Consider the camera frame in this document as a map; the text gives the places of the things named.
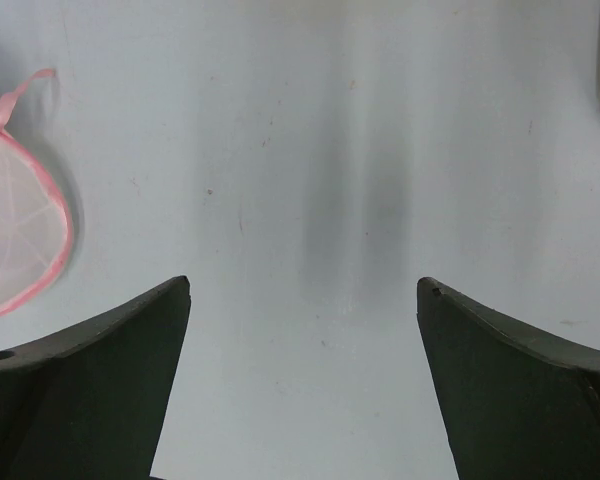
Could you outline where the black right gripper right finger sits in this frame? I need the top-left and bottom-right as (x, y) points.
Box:
(417, 278), (600, 479)

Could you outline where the white mesh bag pink trim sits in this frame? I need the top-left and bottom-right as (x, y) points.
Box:
(0, 68), (73, 316)

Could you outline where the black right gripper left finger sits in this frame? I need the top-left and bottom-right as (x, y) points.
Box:
(0, 276), (191, 479)

